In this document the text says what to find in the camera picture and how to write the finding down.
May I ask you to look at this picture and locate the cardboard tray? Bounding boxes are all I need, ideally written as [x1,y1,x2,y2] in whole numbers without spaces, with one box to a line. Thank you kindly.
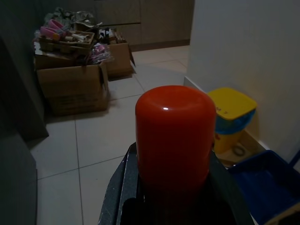
[38,30,96,51]

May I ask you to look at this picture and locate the pink bowl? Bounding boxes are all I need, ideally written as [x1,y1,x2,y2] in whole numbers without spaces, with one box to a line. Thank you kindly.
[48,19,68,32]
[39,26,60,39]

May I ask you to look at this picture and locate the red capped sauce bottle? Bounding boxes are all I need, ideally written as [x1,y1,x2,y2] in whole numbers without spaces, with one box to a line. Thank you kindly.
[135,85,217,225]

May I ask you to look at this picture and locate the large cardboard box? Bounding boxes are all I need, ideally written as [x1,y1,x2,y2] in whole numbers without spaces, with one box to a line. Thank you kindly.
[36,62,110,117]

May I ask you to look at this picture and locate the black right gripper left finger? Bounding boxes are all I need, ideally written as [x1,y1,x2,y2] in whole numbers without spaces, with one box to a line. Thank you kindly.
[97,142,146,225]

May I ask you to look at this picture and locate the beige tape roll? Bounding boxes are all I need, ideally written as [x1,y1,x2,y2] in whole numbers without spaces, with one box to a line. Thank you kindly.
[233,145,246,157]

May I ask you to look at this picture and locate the grey kitchen cabinets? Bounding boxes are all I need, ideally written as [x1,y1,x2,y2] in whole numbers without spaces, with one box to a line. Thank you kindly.
[93,0,195,46]

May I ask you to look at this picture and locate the yellow pedal bin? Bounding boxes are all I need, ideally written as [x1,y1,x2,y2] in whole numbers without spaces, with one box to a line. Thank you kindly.
[207,87,258,154]

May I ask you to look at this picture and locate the blue bin liner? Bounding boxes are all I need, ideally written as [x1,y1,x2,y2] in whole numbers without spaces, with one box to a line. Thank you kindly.
[215,109,256,135]

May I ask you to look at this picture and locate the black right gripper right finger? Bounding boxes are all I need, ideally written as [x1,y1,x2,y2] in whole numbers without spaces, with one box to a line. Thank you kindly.
[206,142,254,225]

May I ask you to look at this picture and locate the camouflage cloth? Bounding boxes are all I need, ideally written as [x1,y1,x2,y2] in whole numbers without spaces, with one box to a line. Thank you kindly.
[45,7,94,26]

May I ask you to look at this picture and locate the flat cardboard box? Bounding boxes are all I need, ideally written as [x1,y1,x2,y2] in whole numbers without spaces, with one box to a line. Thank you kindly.
[34,48,94,70]

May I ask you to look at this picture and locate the pink glitter packets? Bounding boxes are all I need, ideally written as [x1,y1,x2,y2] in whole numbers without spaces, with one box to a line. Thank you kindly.
[90,44,111,64]

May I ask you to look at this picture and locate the blue plastic tub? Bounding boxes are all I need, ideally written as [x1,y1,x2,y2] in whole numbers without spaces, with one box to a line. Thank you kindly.
[227,150,300,225]

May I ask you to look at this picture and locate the open cardboard box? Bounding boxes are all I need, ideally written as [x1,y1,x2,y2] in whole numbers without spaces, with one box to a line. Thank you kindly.
[100,38,137,80]

